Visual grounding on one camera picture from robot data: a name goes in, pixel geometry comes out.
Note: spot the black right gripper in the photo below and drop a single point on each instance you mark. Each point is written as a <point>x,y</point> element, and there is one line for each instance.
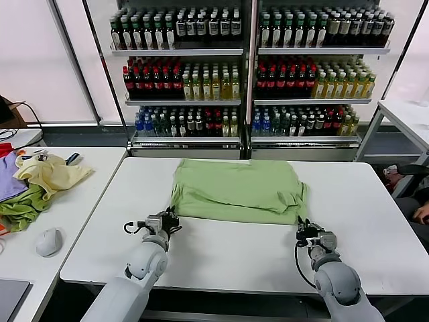
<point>308,234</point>

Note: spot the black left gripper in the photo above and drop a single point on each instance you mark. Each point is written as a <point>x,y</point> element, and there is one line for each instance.
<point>171,224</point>

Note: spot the green t-shirt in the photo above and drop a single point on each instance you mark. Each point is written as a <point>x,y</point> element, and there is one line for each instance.
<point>234,188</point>

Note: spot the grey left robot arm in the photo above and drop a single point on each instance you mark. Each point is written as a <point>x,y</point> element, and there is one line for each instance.
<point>147,258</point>

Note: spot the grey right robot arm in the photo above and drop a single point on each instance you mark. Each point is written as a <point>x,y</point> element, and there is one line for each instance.
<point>338,281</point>

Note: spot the bystander in dark clothes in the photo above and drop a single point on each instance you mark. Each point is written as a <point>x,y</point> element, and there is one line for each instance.
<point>405,206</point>

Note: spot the bystander hand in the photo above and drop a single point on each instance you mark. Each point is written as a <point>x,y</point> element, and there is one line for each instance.
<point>423,214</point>

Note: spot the metal display shelf unit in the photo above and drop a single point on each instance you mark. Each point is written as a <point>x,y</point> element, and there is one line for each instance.
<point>184,152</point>
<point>301,153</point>

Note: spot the dark bottle white cap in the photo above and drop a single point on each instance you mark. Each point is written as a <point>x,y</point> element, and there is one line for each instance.
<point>302,127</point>
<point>199,127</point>
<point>173,127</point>
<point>320,126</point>
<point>311,126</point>
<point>182,127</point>
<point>294,127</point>
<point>190,127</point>

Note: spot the dark green soda bottle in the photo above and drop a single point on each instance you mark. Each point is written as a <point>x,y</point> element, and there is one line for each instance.
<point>164,126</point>
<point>285,126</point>
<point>155,126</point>
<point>276,126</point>

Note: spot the blue water bottle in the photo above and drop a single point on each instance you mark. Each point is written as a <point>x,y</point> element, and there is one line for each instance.
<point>256,126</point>
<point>147,126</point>
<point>266,126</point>
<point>138,126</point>

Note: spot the red cap cola bottle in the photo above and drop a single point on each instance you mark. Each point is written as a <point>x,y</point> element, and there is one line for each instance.
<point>208,127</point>
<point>311,84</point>
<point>281,84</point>
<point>261,84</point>
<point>137,84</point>
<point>291,84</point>
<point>157,84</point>
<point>147,84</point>
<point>301,84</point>
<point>271,84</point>
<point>167,84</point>
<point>128,84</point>
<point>177,84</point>
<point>218,127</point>
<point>338,125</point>
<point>329,125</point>

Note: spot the red white bundle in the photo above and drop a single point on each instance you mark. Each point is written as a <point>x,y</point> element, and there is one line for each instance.
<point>391,182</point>

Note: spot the yellow juice bottle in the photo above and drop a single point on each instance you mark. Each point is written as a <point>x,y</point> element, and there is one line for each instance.
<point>226,89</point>
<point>320,88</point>
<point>216,89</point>
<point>340,88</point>
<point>234,128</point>
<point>236,89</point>
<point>350,88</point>
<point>226,128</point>
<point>369,88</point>
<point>360,88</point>
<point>330,88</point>
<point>345,127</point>
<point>206,89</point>
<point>196,89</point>
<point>353,126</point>
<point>187,89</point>

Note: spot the navy white striped cloth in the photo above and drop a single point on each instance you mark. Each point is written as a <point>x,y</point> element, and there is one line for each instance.
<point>74,158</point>

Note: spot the pale yellow shirt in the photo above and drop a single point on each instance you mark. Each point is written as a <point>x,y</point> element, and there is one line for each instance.
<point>57,174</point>

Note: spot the black office chair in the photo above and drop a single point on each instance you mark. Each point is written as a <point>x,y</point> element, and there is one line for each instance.
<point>414,168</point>

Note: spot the white vertical computer mouse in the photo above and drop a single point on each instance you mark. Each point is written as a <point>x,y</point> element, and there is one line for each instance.
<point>49,243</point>

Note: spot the small silver black tag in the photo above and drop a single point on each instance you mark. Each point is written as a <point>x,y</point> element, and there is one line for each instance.
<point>42,157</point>

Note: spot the crumpled green cloth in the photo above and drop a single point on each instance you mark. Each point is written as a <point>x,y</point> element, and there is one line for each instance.
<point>20,211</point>

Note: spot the thin black slanted strut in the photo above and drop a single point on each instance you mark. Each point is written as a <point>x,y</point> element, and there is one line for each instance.
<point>400,63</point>
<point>105,67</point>

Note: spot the purple cloth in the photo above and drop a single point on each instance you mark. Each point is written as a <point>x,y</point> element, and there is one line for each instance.
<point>10,177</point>

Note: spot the orange cloth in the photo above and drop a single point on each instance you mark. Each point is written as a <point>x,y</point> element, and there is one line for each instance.
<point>2,229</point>

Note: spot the green cap tea bottle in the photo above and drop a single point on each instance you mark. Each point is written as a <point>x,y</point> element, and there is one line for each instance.
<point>169,35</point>
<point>288,33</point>
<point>147,35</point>
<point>300,33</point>
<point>116,35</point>
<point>277,33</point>
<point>322,33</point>
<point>311,33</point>
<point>158,35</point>
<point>137,35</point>
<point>126,35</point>
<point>264,33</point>

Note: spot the red cloth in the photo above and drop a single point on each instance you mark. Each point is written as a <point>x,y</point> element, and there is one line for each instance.
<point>5,149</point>

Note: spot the grey laptop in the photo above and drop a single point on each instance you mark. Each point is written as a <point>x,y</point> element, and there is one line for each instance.
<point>13,298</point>

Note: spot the brown cardboard box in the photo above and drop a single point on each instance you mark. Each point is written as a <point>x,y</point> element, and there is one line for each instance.
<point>18,112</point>

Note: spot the dark bottle blue white label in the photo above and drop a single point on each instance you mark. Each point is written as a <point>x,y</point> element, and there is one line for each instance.
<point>214,27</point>
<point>236,27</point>
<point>191,28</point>
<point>181,28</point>
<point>225,27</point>
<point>202,28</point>

